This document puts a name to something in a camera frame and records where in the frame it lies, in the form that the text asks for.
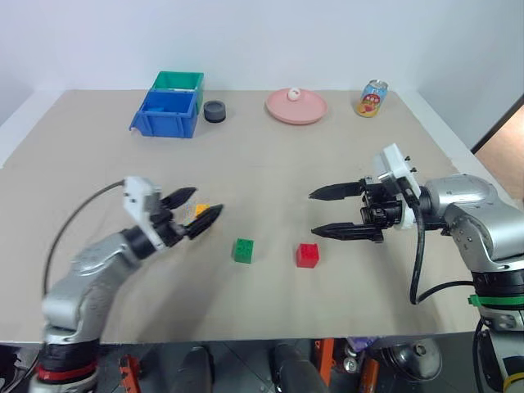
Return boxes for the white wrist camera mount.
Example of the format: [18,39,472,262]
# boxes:
[373,142,422,229]
[122,176,167,250]

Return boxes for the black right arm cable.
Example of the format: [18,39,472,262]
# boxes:
[409,187,478,305]

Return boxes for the green plastic storage bin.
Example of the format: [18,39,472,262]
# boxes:
[150,70,205,114]

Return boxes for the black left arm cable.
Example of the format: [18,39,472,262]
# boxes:
[43,182,126,296]

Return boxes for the colourful drink can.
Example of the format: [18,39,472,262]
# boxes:
[354,79,388,120]

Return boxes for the dark brown baseboard strip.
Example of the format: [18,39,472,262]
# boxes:
[470,94,524,155]

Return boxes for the pink plate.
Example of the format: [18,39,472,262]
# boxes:
[264,88,329,126]

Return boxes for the dark grey round puck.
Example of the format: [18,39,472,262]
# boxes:
[203,100,228,124]

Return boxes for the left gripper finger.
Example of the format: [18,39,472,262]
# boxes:
[186,203,224,241]
[160,187,198,212]

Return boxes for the dark rounded shape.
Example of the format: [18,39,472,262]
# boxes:
[178,346,214,393]
[272,342,328,393]

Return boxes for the purple object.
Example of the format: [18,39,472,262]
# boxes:
[346,336,380,353]

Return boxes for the white table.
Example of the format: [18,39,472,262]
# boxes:
[0,88,508,345]

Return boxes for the blue plastic storage bin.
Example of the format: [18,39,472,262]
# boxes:
[129,89,198,140]

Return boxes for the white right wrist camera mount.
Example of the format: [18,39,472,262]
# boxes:
[373,142,422,229]

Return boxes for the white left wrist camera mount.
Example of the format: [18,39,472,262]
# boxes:
[122,176,167,250]

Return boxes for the orange metal post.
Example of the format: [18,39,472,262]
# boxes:
[314,338,335,386]

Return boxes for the beige table cover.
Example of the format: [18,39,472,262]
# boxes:
[0,88,478,345]

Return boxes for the grey rounded dome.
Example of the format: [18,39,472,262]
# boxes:
[378,337,442,382]

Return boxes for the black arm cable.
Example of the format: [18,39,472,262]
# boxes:
[409,187,478,305]
[43,182,126,296]

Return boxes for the green toy brick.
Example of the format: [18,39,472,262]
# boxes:
[232,237,255,264]

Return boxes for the orange and black frame piece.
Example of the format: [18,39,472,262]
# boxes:
[118,354,142,393]

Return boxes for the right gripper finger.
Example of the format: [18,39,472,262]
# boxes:
[310,222,384,242]
[307,179,365,201]

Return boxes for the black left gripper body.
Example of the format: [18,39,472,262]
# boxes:
[151,204,193,246]

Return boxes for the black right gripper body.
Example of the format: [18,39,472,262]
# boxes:
[359,176,404,245]

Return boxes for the red toy brick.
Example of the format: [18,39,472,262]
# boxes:
[296,242,320,269]

